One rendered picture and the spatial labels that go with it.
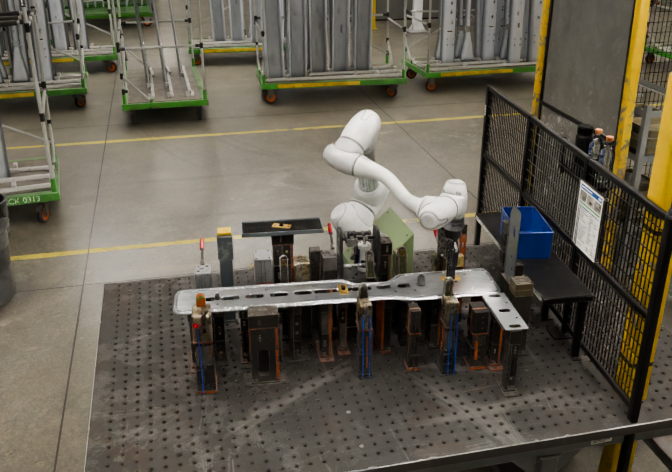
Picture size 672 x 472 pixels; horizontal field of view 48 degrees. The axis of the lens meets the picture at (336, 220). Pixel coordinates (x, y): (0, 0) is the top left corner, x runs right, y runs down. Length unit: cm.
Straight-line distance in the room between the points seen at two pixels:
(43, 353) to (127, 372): 163
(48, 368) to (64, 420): 53
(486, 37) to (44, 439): 850
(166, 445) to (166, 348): 65
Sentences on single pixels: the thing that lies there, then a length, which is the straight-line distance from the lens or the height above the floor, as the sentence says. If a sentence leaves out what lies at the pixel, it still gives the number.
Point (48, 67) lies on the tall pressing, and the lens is 1039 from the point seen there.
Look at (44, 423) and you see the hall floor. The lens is 436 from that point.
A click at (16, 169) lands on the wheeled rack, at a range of 716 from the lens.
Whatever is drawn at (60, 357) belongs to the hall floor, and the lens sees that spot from 486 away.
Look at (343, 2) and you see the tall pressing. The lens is 1025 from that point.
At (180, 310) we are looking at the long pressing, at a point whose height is 100.
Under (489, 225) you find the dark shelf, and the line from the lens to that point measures 382.
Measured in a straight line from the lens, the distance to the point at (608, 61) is 527.
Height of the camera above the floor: 257
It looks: 24 degrees down
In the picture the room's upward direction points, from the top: straight up
